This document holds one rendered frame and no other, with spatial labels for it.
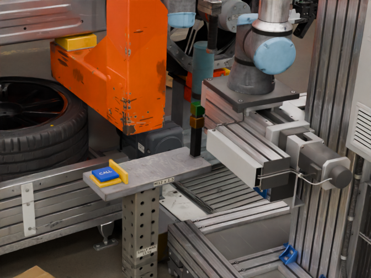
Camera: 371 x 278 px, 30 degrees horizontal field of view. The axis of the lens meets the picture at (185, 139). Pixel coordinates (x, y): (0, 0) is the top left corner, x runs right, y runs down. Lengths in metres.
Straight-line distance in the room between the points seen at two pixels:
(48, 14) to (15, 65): 1.98
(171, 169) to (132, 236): 0.30
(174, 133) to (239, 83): 0.76
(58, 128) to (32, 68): 2.10
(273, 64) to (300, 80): 2.68
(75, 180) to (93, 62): 0.46
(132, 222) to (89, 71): 0.62
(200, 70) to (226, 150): 0.86
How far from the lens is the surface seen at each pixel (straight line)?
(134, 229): 2.48
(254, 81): 2.12
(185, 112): 3.20
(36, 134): 2.58
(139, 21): 2.38
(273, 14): 1.95
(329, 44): 2.06
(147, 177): 2.39
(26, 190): 2.51
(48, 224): 2.63
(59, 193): 2.58
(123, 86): 2.45
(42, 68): 4.69
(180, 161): 2.49
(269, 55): 1.96
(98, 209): 2.70
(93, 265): 2.73
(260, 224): 2.62
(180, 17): 1.89
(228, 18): 2.79
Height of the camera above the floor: 1.61
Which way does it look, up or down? 26 degrees down
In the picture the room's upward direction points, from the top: 3 degrees clockwise
